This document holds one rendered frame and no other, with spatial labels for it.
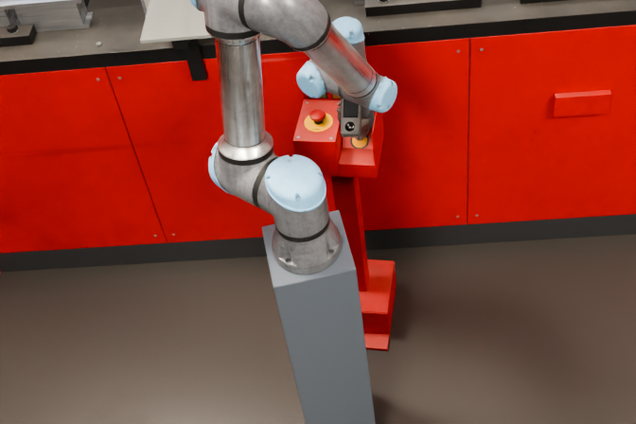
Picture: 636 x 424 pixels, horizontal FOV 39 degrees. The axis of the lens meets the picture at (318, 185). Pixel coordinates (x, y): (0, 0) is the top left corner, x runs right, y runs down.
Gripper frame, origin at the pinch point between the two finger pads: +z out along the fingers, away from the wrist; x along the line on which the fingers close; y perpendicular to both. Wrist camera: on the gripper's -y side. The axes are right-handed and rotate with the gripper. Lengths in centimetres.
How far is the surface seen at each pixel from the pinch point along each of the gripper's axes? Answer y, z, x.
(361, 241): -4.6, 38.2, 2.4
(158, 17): 15, -26, 50
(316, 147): -6.3, -3.5, 9.4
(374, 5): 33.7, -14.4, -1.1
